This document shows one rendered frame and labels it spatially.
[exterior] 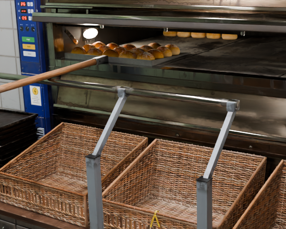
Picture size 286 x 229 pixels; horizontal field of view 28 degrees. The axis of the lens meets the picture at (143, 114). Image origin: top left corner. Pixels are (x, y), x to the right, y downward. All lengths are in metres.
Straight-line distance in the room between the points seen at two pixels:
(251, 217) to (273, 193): 0.19
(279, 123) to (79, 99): 1.07
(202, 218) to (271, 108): 0.66
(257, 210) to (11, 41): 1.67
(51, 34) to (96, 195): 1.08
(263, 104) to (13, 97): 1.48
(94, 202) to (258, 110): 0.78
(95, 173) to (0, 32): 1.33
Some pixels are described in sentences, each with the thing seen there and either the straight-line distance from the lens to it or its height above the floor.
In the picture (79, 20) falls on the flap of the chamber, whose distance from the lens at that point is 2.66.
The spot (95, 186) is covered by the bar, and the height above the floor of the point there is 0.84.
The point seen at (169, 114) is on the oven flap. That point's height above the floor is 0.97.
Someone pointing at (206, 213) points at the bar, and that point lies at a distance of 1.96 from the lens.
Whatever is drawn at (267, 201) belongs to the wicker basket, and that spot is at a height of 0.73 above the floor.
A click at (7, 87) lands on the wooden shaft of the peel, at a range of 2.36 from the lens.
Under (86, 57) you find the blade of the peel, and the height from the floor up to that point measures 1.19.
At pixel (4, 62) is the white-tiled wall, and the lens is 3.28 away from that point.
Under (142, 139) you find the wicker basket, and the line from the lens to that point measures 2.70.
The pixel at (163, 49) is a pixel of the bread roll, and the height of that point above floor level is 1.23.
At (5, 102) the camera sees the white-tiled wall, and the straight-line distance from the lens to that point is 3.34.
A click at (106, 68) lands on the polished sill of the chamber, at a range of 2.79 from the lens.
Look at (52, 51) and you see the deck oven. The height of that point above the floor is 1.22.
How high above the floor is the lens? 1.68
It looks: 15 degrees down
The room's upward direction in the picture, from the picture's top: 2 degrees counter-clockwise
